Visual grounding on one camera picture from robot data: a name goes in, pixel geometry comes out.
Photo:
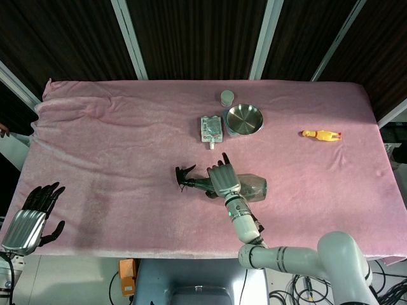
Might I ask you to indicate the yellow rubber chicken toy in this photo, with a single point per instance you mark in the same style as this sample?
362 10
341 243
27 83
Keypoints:
322 135

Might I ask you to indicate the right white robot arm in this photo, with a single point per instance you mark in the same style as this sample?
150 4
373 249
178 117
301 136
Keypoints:
286 244

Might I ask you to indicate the stainless steel bowl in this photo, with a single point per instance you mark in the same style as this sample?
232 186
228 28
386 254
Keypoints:
245 118
229 133

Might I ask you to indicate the orange power box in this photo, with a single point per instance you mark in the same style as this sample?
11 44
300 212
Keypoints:
127 276

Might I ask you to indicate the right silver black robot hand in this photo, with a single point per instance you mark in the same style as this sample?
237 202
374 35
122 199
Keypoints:
224 181

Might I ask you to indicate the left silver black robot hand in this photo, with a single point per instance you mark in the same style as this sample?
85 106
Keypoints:
27 222

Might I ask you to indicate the grey cylindrical cup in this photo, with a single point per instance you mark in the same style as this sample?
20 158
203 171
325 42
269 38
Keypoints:
227 97

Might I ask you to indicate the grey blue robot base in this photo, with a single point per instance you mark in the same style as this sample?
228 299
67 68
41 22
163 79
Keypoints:
197 282

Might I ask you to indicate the pink table cloth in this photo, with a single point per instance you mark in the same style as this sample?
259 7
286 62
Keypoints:
127 159

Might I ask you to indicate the clear green spray bottle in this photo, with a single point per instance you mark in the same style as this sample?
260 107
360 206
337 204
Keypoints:
251 187

